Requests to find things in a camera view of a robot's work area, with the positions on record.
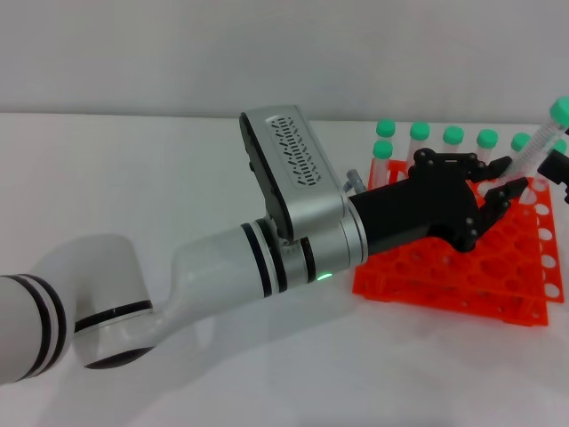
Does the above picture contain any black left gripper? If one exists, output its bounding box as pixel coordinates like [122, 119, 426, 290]
[349, 147, 569, 254]

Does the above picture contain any orange plastic test tube rack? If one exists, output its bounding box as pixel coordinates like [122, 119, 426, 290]
[350, 157, 566, 328]

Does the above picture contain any silver black wrist camera box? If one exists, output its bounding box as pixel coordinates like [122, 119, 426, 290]
[238, 104, 351, 242]

